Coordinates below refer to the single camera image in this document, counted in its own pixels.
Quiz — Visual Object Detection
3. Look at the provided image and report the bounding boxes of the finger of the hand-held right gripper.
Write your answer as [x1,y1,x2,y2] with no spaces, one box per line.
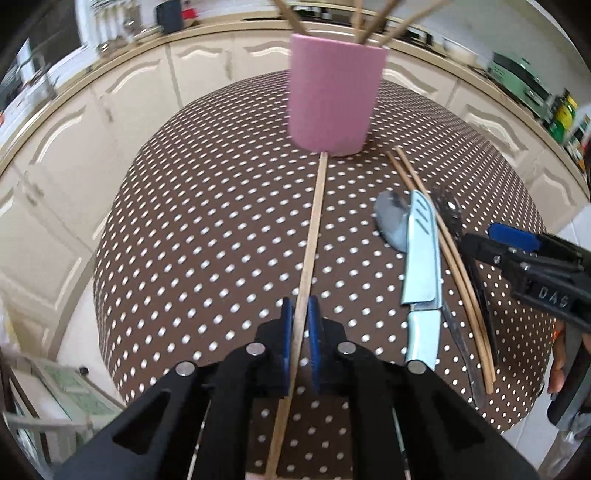
[488,223,583,260]
[459,232,537,292]

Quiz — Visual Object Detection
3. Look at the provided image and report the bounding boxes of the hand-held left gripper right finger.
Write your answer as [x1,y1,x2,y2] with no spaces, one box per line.
[307,295,541,480]

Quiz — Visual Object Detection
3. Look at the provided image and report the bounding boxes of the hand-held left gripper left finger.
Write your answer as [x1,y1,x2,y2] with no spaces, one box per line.
[53,296,296,480]

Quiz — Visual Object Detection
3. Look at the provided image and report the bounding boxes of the black handled fork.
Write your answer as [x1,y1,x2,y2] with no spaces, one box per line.
[431,188,502,365]

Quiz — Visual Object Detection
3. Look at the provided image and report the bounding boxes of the light blue kitchen knife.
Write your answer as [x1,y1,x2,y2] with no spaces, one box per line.
[399,190,444,370]

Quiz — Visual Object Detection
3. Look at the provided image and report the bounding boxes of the metal spoon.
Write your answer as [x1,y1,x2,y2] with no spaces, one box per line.
[374,191,485,409]

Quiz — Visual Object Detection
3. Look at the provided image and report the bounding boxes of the pink cup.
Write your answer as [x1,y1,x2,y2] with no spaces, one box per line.
[287,33,389,158]

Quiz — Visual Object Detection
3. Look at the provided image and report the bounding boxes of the bunch of wooden chopsticks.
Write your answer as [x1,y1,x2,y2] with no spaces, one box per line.
[272,0,451,47]

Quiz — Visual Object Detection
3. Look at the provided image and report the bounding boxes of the person's right hand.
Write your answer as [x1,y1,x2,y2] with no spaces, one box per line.
[549,319,566,394]

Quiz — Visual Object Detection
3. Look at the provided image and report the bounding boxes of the brown polka dot tablecloth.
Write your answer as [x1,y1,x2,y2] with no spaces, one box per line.
[92,69,557,480]

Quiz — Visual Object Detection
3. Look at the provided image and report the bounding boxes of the green bottle yellow cap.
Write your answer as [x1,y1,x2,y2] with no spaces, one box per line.
[549,95,580,144]

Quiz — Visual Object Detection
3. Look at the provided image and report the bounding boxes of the green electric cooker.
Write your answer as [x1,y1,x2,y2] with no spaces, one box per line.
[487,52,555,116]

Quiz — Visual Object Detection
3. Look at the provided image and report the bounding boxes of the white box green print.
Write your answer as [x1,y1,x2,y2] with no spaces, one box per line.
[4,355,125,462]

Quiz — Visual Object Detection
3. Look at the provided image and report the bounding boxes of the cream base kitchen cabinets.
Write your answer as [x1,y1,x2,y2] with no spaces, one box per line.
[0,14,591,370]

